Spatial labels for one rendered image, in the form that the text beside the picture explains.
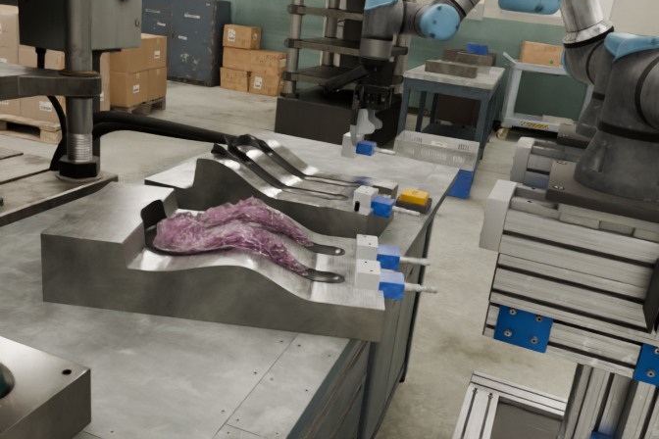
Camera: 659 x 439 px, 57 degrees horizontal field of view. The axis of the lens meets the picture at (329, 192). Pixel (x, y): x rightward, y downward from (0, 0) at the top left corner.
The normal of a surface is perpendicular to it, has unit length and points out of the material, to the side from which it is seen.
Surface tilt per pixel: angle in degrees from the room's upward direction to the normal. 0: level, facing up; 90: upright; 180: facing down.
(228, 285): 90
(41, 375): 0
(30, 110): 91
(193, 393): 0
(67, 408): 90
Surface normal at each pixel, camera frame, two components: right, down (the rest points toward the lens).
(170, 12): -0.36, 0.25
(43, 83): 0.54, 0.31
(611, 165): -0.68, -0.18
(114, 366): 0.11, -0.95
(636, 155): -0.29, -0.05
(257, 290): -0.04, 0.30
